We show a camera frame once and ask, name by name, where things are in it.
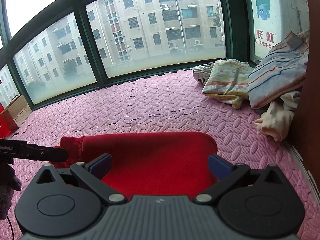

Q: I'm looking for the red knit sweater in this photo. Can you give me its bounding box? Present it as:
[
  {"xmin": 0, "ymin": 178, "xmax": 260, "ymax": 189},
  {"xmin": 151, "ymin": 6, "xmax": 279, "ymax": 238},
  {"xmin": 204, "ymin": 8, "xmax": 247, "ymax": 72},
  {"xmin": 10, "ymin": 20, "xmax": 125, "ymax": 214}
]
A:
[{"xmin": 54, "ymin": 132, "xmax": 217, "ymax": 198}]

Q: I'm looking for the cream white garment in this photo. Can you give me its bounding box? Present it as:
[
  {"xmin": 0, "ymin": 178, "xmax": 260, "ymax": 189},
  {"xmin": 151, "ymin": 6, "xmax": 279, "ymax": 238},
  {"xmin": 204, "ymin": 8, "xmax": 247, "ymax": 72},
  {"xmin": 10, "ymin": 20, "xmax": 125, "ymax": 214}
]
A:
[{"xmin": 253, "ymin": 90, "xmax": 300, "ymax": 141}]

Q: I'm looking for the grey patterned garment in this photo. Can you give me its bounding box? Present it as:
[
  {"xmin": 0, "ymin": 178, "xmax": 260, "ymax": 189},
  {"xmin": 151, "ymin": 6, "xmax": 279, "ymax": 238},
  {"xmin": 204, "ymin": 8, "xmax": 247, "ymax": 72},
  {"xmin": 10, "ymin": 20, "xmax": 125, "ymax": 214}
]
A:
[{"xmin": 193, "ymin": 62, "xmax": 214, "ymax": 85}]

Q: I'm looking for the brown cardboard box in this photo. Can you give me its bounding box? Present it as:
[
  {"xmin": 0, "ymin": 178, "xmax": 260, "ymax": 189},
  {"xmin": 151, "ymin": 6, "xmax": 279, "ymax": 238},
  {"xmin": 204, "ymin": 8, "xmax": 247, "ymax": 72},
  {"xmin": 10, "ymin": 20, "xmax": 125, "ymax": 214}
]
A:
[{"xmin": 5, "ymin": 95, "xmax": 32, "ymax": 128}]

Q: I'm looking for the red plastic stool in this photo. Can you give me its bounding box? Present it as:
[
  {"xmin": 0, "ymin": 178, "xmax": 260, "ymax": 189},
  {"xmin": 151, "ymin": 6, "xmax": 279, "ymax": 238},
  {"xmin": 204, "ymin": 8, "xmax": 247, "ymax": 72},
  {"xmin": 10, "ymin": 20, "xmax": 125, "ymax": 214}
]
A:
[{"xmin": 0, "ymin": 105, "xmax": 18, "ymax": 139}]

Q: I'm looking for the pink foam floor mat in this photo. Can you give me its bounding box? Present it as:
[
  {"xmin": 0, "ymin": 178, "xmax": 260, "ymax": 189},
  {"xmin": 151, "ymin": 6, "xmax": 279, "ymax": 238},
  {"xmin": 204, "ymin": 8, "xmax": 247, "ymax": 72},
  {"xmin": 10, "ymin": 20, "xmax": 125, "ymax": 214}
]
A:
[{"xmin": 16, "ymin": 70, "xmax": 319, "ymax": 239}]

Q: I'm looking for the gloved left hand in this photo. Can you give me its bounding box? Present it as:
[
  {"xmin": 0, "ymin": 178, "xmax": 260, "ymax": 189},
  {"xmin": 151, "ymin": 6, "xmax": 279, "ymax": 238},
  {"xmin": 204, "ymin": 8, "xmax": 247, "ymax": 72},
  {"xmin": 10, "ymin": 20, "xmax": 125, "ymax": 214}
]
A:
[{"xmin": 0, "ymin": 163, "xmax": 22, "ymax": 220}]

